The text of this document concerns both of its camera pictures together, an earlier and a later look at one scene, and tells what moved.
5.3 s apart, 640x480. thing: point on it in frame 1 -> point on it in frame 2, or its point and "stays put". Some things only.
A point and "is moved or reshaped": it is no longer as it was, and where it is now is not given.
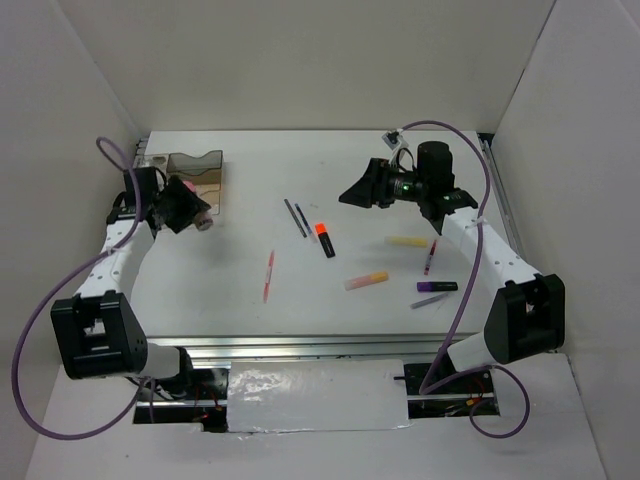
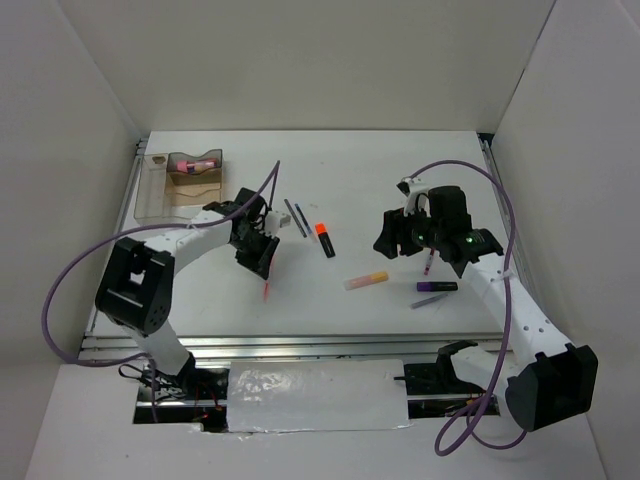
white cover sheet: x=314 y=396 stays put
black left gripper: x=190 y=204 -> x=262 y=261
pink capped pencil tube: x=204 y=219 is moved or reshaped
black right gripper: x=372 y=187 -> x=395 y=230
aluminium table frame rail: x=342 y=345 stays put
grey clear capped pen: x=416 y=304 stays put
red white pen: x=430 y=258 stays put
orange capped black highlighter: x=321 y=231 stays put
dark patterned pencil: x=294 y=216 stays put
